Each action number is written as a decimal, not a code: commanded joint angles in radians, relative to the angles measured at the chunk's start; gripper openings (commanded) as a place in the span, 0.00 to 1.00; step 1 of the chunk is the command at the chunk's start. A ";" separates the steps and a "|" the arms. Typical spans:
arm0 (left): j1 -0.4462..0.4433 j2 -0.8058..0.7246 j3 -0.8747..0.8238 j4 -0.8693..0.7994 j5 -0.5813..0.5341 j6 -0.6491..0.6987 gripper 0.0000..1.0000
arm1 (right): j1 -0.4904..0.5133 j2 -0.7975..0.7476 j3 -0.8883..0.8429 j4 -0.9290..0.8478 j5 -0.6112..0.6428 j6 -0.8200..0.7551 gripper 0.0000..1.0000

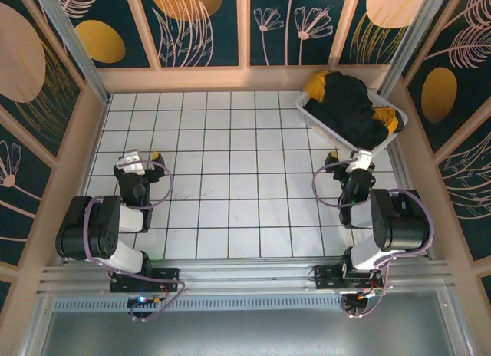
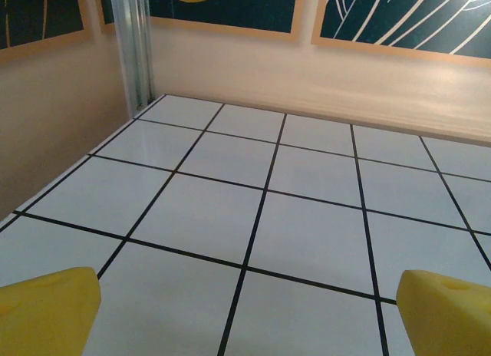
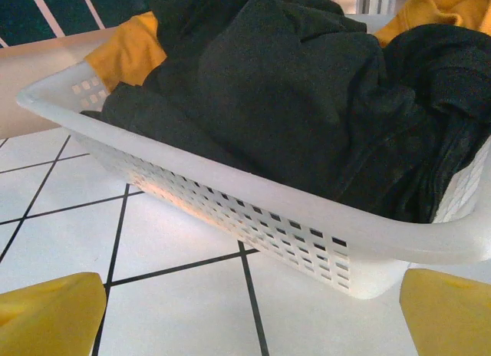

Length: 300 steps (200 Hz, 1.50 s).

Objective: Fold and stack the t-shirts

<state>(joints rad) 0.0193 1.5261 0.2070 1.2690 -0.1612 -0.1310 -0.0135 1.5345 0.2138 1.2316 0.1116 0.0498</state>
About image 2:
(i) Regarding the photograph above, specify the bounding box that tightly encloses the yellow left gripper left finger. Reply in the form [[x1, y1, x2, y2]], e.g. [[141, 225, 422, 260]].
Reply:
[[0, 266, 103, 356]]

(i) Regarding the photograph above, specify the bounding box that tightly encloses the wall panel with yellow oval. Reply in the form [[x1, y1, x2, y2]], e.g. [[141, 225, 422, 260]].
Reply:
[[148, 0, 301, 43]]

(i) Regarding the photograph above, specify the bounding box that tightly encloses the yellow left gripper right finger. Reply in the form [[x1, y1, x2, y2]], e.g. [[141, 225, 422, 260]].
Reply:
[[395, 269, 491, 356]]

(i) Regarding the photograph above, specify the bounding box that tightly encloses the wall panel with white leaves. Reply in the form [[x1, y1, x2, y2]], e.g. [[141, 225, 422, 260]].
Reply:
[[311, 0, 491, 68]]

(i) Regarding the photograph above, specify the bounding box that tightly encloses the aluminium corner post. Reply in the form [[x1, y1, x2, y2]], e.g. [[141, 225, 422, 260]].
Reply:
[[109, 0, 157, 114]]

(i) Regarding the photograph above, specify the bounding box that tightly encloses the wall panel with gold lines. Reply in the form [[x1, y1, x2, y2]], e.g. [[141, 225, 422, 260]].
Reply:
[[0, 0, 93, 64]]

